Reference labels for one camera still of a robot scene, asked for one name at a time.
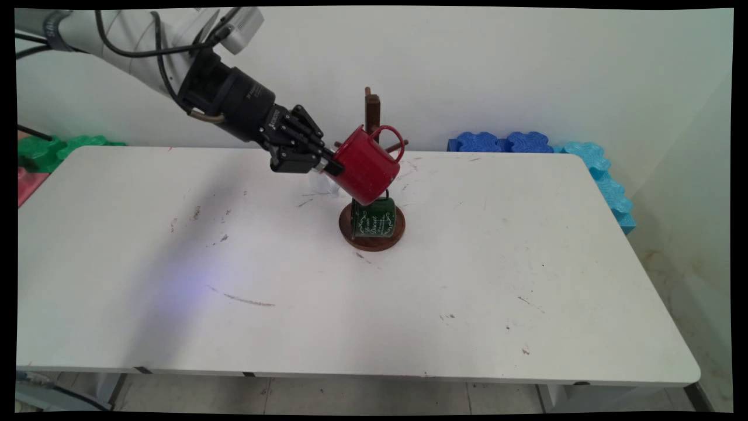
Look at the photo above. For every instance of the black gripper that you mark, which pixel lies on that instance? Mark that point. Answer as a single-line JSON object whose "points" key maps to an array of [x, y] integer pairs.
{"points": [[254, 111]]}

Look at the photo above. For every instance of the red enamel mug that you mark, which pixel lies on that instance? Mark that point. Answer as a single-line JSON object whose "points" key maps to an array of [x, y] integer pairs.
{"points": [[368, 169]]}

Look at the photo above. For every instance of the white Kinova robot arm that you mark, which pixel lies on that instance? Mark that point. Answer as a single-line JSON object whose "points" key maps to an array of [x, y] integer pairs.
{"points": [[134, 41]]}

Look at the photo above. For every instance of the dark wooden mug tree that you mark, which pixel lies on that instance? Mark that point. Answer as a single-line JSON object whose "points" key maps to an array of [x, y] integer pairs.
{"points": [[372, 111]]}

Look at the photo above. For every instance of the green enamel mug white print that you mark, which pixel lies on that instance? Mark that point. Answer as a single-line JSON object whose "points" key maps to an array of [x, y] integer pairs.
{"points": [[374, 221]]}

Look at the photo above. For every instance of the dark blue foam tile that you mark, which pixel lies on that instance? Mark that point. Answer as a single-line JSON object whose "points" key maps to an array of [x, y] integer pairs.
{"points": [[529, 142], [476, 142]]}

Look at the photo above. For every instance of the green foam tile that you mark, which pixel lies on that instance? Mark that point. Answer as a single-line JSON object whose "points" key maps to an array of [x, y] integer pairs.
{"points": [[44, 153]]}

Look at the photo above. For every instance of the thin black rod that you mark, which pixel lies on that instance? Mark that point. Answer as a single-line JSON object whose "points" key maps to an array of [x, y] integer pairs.
{"points": [[35, 133]]}

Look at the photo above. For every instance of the red foam tile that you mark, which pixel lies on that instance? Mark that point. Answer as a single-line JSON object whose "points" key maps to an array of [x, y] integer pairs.
{"points": [[28, 184]]}

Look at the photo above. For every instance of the light blue foam tile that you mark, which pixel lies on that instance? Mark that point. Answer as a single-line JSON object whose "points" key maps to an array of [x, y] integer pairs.
{"points": [[608, 187]]}

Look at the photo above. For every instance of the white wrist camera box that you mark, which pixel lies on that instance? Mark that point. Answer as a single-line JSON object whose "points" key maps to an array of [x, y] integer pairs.
{"points": [[245, 29]]}

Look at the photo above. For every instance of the grey table leg frame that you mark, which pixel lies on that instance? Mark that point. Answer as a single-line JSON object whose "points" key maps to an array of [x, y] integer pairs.
{"points": [[64, 394], [613, 396]]}

